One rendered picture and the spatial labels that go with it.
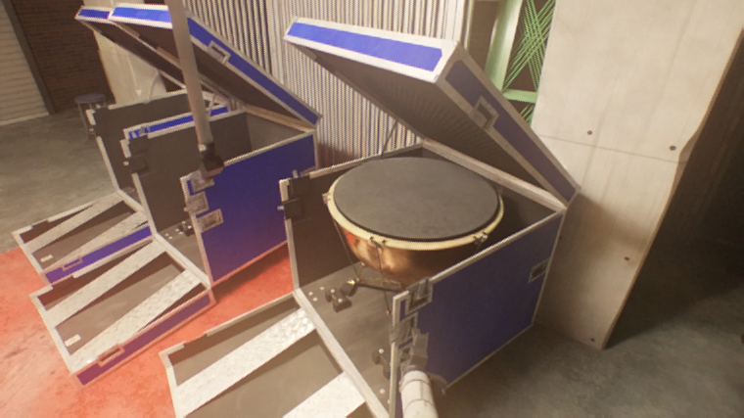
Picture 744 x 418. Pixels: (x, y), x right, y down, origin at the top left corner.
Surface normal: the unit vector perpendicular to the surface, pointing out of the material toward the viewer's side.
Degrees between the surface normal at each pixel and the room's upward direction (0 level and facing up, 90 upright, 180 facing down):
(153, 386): 0
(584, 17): 90
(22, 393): 0
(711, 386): 0
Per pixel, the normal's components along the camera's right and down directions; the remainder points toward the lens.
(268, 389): -0.02, -0.87
